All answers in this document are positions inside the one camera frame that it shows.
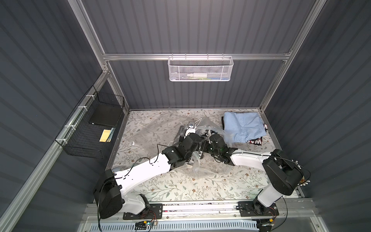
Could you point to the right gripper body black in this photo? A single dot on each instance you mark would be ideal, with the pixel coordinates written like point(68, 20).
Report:
point(213, 139)

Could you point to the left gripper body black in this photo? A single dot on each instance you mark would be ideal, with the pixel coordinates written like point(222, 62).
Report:
point(198, 138)

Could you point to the light blue shirt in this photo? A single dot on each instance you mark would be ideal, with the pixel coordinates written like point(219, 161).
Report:
point(243, 127)

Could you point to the clear plastic vacuum bag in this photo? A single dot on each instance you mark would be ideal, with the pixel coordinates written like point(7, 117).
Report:
point(162, 132)

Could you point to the black white checked shirt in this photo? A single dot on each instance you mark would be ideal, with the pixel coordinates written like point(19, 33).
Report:
point(203, 133)

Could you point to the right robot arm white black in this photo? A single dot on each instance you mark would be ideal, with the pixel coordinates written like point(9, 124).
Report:
point(284, 175)

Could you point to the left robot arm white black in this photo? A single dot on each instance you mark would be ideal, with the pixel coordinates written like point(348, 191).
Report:
point(112, 190)

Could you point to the white bottle in basket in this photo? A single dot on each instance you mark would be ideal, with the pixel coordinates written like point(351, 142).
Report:
point(197, 75)

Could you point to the white vented panel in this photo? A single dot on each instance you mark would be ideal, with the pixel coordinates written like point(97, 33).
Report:
point(236, 225)

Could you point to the yellow notepad in basket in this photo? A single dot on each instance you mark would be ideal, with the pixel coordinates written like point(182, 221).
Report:
point(105, 136)

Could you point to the black box in basket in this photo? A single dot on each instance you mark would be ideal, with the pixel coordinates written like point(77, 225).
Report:
point(105, 115)

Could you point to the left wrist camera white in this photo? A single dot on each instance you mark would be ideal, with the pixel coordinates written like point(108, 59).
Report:
point(191, 128)

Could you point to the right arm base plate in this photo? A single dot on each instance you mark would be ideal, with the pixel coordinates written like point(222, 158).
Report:
point(256, 209)

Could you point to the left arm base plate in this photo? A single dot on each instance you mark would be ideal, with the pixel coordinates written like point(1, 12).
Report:
point(151, 211)

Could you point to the white wire mesh basket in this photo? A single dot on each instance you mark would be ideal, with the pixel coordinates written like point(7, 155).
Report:
point(219, 68)

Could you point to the aluminium front rail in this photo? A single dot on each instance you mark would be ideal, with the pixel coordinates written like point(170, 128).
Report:
point(229, 209)

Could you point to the black wire basket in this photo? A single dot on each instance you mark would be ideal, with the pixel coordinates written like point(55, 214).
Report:
point(79, 137)

